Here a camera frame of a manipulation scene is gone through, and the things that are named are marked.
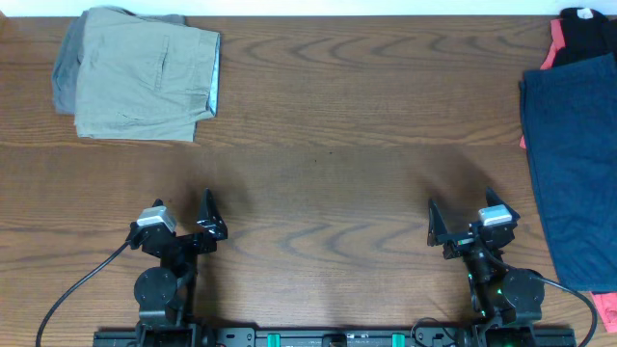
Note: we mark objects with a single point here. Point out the red garment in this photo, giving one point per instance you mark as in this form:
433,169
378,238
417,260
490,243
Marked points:
605,308

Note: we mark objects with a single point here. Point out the folded grey garment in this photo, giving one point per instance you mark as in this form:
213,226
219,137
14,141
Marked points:
65,77

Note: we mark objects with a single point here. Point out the folded khaki shorts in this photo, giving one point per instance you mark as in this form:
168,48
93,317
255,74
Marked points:
202,105

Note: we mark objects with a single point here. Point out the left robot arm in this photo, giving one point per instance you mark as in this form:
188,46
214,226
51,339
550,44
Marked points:
166,293

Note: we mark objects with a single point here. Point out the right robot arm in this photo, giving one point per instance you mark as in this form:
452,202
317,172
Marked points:
508,299

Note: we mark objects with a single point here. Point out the navy blue shorts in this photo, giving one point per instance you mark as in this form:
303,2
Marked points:
573,168

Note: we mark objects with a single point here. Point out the black garment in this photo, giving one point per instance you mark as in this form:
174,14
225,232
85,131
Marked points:
587,34

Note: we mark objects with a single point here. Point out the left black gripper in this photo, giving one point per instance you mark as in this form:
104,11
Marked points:
216,230

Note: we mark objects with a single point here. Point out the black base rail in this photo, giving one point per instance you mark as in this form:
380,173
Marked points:
427,335

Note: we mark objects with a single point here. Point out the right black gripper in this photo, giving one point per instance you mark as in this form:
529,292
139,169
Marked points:
438,232

